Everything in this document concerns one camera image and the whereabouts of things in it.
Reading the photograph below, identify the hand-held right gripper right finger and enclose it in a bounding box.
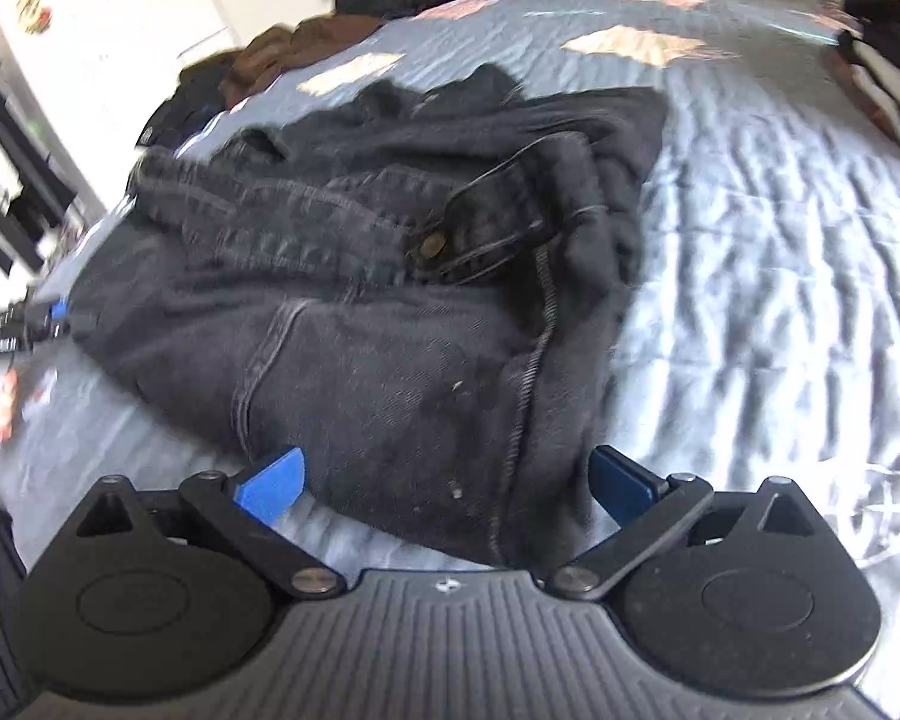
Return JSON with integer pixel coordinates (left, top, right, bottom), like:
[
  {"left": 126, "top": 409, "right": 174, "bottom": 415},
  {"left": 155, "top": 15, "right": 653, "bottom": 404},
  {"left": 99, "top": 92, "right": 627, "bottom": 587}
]
[{"left": 546, "top": 446, "right": 824, "bottom": 602}]

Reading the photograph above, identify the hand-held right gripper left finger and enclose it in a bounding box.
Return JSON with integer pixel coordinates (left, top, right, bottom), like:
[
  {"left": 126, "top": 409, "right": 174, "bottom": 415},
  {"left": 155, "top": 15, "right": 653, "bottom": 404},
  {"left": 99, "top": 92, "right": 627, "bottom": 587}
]
[{"left": 75, "top": 448, "right": 347, "bottom": 602}]

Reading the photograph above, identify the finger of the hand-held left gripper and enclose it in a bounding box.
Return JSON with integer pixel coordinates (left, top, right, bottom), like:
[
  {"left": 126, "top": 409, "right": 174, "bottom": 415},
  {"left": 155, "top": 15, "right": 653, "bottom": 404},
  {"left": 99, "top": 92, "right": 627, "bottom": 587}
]
[{"left": 34, "top": 300, "right": 73, "bottom": 340}]

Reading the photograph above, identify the black denim jacket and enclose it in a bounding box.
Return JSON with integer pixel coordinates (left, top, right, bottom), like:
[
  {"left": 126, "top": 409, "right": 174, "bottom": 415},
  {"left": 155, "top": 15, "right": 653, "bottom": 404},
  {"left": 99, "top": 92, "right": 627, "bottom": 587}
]
[{"left": 67, "top": 64, "right": 670, "bottom": 569}]

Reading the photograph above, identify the stack of dark folded clothes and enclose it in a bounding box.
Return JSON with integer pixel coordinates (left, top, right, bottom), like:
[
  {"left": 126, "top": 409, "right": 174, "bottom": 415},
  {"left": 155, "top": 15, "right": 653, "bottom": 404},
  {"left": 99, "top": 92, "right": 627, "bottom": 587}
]
[{"left": 832, "top": 0, "right": 900, "bottom": 182}]

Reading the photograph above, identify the black crumpled garment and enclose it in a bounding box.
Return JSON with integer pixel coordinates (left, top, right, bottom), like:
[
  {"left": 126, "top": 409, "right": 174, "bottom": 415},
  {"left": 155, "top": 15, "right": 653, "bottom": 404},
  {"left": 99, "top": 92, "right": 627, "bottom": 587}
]
[{"left": 142, "top": 52, "right": 245, "bottom": 160}]

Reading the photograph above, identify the grey quilted bedspread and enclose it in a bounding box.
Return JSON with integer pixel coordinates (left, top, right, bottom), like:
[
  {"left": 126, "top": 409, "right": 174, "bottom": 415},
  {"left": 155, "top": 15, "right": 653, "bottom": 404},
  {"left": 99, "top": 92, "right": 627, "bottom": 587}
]
[{"left": 0, "top": 0, "right": 900, "bottom": 720}]

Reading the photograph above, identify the white wardrobe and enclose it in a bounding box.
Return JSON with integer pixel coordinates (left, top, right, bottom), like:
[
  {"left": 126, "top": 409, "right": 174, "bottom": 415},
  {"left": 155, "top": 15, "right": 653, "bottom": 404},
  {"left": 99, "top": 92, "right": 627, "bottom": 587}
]
[{"left": 0, "top": 0, "right": 242, "bottom": 190}]

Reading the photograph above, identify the brown crumpled garment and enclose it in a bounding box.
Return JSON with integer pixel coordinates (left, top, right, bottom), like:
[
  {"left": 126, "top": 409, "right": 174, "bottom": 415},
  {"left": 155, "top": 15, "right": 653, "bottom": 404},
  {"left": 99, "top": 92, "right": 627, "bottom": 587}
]
[{"left": 221, "top": 15, "right": 381, "bottom": 110}]

